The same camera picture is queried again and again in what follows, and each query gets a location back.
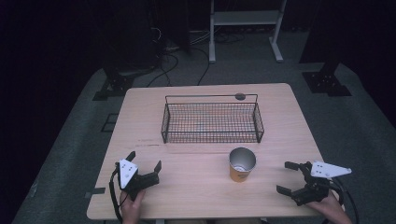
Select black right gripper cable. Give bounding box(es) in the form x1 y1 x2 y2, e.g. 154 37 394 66
329 177 361 224

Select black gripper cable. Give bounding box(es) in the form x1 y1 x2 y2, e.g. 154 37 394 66
108 167 124 224
329 177 361 224

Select black floor cable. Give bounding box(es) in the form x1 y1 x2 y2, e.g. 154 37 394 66
190 46 211 87
146 52 180 89

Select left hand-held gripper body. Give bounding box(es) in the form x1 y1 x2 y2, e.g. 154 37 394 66
115 158 161 202

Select black tape strip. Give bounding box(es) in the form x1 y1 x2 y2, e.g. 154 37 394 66
84 187 106 200

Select black stand base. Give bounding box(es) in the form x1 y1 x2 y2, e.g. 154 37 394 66
301 60 353 98
92 66 135 102

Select metal cup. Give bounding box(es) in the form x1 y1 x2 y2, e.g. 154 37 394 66
228 147 258 183

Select black wire basket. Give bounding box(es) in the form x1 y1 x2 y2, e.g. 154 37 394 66
161 93 265 145

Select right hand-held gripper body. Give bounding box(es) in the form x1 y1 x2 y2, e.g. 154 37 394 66
291 160 353 207

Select person's right hand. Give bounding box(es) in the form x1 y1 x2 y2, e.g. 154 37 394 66
305 190 347 219

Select white metal stand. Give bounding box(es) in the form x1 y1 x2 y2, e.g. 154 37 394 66
208 0 288 64

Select person's left hand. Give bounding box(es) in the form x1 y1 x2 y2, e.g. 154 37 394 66
119 189 147 219

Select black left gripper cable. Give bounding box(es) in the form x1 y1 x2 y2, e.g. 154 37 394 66
108 167 124 224

